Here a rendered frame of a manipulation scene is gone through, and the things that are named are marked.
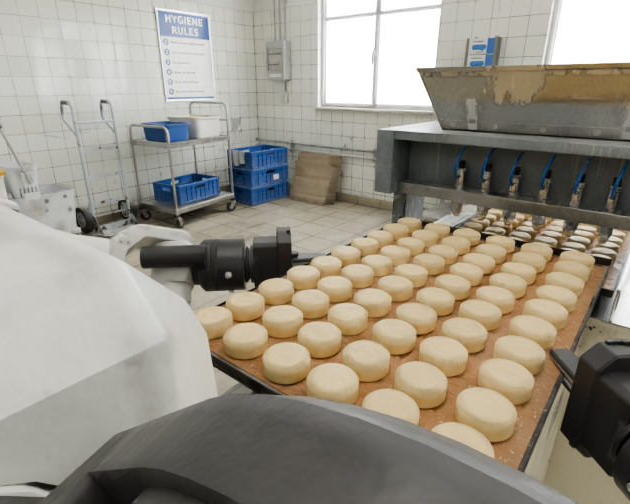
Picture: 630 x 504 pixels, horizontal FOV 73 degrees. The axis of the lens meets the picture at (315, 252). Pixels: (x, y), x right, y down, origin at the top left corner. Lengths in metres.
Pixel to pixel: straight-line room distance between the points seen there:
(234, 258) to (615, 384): 0.51
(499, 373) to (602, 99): 0.66
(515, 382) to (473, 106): 0.74
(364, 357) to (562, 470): 0.88
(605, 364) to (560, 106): 0.66
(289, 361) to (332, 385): 0.06
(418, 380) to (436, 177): 0.78
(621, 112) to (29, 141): 4.19
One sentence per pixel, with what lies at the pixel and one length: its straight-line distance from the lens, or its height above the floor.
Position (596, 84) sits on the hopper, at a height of 1.28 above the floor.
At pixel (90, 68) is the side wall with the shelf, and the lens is 4.68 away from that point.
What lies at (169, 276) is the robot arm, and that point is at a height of 1.00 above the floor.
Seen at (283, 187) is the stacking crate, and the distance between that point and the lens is 5.21.
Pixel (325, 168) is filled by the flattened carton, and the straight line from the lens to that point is 4.99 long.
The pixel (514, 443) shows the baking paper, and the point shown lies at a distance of 0.43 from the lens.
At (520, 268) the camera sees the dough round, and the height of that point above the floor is 1.02.
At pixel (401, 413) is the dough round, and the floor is 1.02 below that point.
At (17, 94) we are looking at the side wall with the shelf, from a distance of 4.45.
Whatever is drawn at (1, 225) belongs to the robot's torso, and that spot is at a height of 1.23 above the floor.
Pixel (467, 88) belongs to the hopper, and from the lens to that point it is 1.06.
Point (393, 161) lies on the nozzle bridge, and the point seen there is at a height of 1.10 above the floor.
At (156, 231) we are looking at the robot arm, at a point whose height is 1.06.
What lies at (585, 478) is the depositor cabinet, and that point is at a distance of 1.27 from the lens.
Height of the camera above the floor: 1.28
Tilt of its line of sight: 21 degrees down
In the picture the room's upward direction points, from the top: straight up
